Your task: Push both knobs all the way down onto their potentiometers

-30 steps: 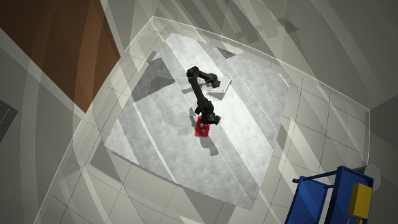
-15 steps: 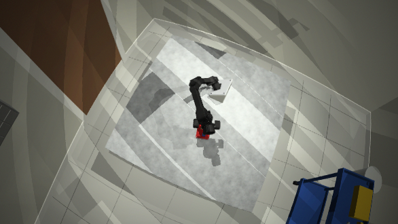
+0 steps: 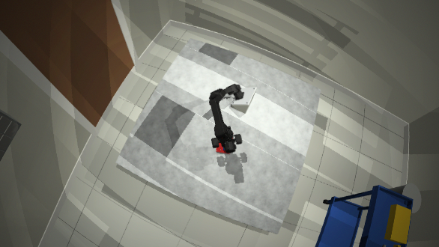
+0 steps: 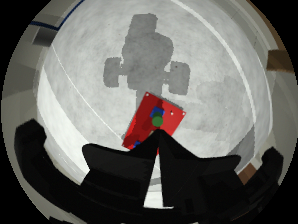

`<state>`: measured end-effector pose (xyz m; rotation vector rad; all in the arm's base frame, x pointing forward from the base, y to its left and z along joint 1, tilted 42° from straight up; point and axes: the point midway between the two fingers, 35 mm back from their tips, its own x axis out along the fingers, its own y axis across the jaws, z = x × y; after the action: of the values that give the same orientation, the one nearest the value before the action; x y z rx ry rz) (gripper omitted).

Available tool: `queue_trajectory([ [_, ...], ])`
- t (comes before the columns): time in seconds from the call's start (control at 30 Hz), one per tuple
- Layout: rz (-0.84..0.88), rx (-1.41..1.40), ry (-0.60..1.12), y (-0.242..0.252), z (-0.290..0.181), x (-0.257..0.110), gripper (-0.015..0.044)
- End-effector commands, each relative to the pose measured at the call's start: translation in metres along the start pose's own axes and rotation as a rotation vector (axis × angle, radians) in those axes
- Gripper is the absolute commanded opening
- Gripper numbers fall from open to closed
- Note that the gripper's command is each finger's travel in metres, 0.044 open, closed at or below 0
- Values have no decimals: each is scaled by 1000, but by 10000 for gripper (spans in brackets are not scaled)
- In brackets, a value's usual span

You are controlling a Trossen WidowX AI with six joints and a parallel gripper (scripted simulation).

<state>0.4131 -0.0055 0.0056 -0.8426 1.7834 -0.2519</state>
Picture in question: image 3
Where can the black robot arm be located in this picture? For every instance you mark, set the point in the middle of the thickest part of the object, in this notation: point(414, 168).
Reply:
point(221, 130)

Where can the red circuit board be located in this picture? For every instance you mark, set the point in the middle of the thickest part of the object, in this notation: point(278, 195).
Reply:
point(220, 149)

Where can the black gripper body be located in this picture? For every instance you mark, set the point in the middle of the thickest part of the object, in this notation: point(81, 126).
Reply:
point(237, 139)

